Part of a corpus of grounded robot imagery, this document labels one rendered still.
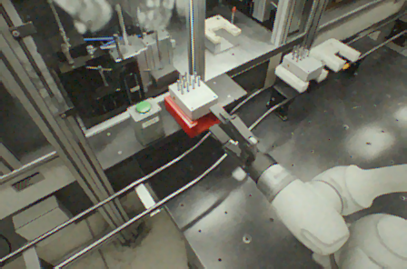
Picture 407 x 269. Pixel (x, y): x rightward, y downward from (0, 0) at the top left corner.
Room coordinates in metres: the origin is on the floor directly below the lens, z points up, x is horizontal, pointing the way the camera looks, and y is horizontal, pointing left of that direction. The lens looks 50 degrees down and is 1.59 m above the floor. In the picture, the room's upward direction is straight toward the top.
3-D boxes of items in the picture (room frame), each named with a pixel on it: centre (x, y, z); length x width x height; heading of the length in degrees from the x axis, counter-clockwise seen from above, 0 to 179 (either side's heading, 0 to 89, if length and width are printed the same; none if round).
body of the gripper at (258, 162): (0.38, -0.13, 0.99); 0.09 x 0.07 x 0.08; 35
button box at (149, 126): (0.53, 0.17, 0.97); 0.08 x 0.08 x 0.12; 35
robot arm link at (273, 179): (0.32, -0.17, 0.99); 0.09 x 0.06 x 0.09; 125
